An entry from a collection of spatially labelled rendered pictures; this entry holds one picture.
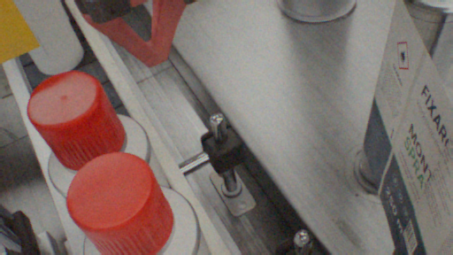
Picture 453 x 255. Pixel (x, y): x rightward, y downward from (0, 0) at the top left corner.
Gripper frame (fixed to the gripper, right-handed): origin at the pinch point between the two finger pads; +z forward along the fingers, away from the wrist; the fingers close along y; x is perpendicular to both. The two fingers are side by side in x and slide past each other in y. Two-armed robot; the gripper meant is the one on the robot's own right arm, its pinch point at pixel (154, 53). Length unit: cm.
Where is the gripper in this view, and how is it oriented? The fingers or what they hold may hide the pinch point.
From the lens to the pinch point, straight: 31.8
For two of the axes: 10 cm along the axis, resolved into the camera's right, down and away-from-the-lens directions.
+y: -4.8, -6.8, 5.4
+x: -8.7, 4.4, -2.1
